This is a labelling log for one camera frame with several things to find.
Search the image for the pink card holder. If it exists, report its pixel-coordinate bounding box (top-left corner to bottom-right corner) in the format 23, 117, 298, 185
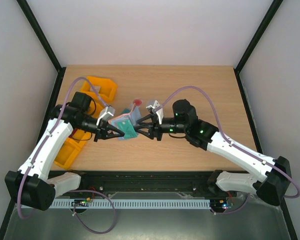
108, 103, 141, 141

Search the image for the teal credit card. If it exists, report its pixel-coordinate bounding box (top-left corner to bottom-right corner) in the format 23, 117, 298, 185
122, 108, 131, 114

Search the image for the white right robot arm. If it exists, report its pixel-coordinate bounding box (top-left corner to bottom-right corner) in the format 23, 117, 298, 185
134, 99, 292, 206

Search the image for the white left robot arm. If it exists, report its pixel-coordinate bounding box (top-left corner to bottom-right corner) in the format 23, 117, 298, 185
4, 92, 125, 211

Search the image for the yellow bin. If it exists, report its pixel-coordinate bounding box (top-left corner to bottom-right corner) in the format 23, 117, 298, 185
54, 138, 82, 170
67, 129, 91, 149
80, 76, 118, 103

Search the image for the yellow bin top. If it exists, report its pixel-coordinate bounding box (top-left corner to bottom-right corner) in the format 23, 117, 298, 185
80, 76, 118, 103

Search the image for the yellow bin bottom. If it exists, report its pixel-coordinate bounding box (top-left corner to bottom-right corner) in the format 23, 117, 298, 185
54, 138, 82, 170

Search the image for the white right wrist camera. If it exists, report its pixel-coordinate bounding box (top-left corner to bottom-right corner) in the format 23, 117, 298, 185
146, 100, 164, 125

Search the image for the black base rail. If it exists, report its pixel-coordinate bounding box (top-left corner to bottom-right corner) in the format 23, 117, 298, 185
59, 170, 238, 198

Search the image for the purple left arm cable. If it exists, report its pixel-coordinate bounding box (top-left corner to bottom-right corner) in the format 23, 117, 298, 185
16, 76, 116, 235

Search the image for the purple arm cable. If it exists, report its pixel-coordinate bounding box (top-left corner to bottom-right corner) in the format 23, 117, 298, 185
16, 76, 116, 235
156, 85, 300, 216

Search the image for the grey slotted cable duct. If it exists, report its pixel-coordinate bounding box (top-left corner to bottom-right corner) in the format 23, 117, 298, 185
50, 199, 211, 210

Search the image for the black left frame post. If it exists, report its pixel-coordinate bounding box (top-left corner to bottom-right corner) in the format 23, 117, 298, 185
16, 0, 63, 75

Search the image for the black frame post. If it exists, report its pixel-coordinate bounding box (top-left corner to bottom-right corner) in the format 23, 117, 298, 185
234, 0, 285, 76
16, 0, 63, 75

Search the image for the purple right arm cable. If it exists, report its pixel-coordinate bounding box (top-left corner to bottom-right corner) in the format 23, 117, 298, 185
156, 85, 300, 216

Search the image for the black right frame post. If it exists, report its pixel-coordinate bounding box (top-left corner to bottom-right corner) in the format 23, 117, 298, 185
234, 0, 285, 76

